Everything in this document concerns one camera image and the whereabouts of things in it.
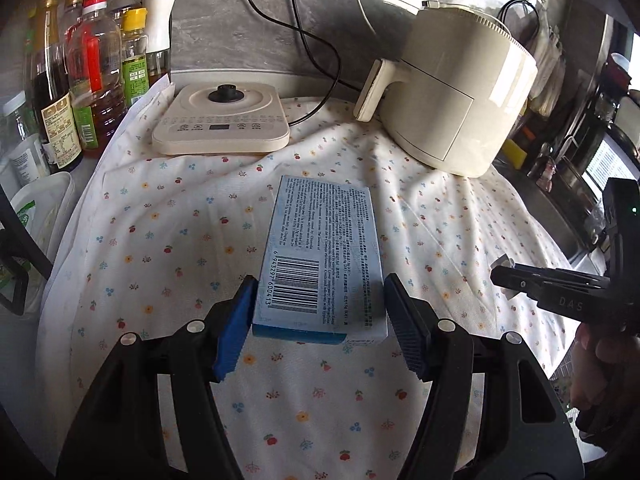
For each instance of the cream kettle base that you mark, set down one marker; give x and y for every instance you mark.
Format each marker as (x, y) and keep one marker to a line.
(225, 125)

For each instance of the red capped oil bottle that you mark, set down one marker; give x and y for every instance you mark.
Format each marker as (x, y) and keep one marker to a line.
(97, 75)

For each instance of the cream air fryer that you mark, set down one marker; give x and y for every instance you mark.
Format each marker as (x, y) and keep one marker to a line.
(450, 100)

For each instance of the dark soy sauce bottle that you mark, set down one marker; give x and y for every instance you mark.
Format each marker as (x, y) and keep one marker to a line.
(52, 100)

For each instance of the white jar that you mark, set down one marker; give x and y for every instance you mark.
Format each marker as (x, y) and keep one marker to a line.
(27, 160)

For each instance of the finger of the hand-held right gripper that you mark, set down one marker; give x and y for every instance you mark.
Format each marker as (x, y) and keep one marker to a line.
(545, 280)

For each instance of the small white paper scrap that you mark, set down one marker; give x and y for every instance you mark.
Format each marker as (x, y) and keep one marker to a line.
(502, 261)

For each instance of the yellow capped green label bottle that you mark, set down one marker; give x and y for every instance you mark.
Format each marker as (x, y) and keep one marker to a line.
(135, 60)

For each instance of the white spout bottle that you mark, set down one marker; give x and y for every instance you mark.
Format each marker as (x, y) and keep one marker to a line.
(159, 25)

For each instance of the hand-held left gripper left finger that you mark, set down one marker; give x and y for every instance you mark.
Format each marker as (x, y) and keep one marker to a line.
(235, 330)

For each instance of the person's right hand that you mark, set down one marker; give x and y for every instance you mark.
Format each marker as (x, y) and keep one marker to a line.
(610, 375)

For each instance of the floral white tablecloth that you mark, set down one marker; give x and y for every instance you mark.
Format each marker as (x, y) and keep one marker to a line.
(175, 240)

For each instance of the white plastic container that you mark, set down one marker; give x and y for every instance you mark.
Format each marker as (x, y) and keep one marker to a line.
(40, 210)

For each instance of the yellow sponge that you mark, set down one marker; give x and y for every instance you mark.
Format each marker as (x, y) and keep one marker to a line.
(516, 154)

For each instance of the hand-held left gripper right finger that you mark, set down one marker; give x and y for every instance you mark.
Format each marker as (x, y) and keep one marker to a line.
(407, 330)

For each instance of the blue printed carton box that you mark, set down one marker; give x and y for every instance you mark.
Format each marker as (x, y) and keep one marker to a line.
(325, 240)

